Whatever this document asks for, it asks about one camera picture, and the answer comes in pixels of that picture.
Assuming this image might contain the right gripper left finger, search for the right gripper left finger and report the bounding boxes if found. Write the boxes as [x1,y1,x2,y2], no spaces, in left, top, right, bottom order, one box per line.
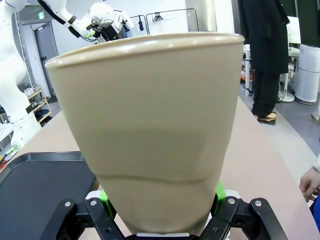
[51,188,133,240]

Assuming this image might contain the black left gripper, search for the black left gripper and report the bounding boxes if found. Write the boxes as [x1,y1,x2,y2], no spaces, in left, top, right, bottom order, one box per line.
[86,21,125,41]

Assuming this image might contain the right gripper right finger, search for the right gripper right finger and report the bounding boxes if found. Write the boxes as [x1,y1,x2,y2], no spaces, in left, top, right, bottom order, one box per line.
[199,180,289,240]

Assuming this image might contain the brown plastic cup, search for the brown plastic cup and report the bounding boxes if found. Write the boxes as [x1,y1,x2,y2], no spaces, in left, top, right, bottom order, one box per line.
[44,32,246,237]

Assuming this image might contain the person's left hand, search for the person's left hand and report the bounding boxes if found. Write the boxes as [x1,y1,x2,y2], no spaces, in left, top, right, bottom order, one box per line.
[299,166,320,204]

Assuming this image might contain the grey door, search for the grey door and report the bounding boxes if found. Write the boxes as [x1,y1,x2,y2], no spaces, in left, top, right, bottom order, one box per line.
[29,21,60,99]

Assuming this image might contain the black plastic tray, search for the black plastic tray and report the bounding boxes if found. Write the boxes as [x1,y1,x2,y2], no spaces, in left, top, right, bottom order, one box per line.
[0,151,101,240]

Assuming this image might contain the person in blue shirt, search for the person in blue shirt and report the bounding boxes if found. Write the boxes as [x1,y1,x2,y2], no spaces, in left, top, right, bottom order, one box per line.
[309,197,320,221]

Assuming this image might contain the black clothes rack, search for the black clothes rack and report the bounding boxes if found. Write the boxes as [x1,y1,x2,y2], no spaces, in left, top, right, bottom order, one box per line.
[138,8,199,36]

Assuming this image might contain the wooden shoe rack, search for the wooden shoe rack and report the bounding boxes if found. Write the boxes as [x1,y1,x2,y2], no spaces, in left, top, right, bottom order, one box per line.
[24,84,55,127]

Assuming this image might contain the white standing fan base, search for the white standing fan base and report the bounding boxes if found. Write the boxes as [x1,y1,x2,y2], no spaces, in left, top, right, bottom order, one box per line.
[276,72,296,103]

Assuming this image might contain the white air purifier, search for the white air purifier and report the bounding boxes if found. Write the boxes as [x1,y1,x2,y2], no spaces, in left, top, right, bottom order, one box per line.
[294,43,319,105]

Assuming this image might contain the person in black coat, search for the person in black coat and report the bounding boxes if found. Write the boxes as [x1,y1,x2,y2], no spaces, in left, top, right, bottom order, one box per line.
[237,0,291,124]

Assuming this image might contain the black cable sleeve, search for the black cable sleeve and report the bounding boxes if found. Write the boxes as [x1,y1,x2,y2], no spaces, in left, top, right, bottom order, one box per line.
[37,0,88,40]

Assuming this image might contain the green tipped cable bundle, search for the green tipped cable bundle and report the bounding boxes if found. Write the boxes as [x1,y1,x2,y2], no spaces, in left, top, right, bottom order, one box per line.
[0,143,21,165]

